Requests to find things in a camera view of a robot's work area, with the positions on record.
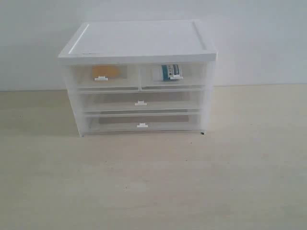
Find white blue small bottle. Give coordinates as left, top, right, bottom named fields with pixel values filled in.
left=152, top=64, right=184, bottom=82

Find yellow wedge sponge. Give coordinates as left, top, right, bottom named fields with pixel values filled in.
left=92, top=65, right=120, bottom=81

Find bottom clear wide drawer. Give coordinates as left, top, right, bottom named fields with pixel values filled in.
left=87, top=114, right=203, bottom=132

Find clear wide drawer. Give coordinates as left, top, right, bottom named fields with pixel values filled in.
left=87, top=114, right=203, bottom=132
left=81, top=91, right=203, bottom=112

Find middle clear wide drawer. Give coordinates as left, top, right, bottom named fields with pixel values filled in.
left=81, top=91, right=203, bottom=112

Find white plastic drawer cabinet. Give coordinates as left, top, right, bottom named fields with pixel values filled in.
left=58, top=20, right=218, bottom=136

